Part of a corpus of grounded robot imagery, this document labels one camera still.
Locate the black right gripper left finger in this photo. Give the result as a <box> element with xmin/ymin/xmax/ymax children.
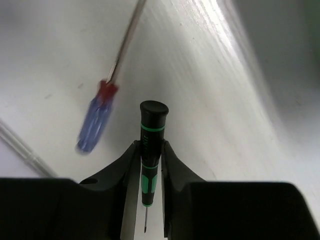
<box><xmin>0</xmin><ymin>140</ymin><xmax>140</xmax><ymax>240</ymax></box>

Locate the black green precision screwdriver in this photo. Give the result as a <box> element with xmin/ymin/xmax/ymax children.
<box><xmin>140</xmin><ymin>100</ymin><xmax>169</xmax><ymax>232</ymax></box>

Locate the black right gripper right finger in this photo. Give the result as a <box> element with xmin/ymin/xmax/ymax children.
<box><xmin>161</xmin><ymin>141</ymin><xmax>320</xmax><ymax>240</ymax></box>

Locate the blue red screwdriver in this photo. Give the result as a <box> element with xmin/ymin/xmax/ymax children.
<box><xmin>76</xmin><ymin>0</ymin><xmax>146</xmax><ymax>154</ymax></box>

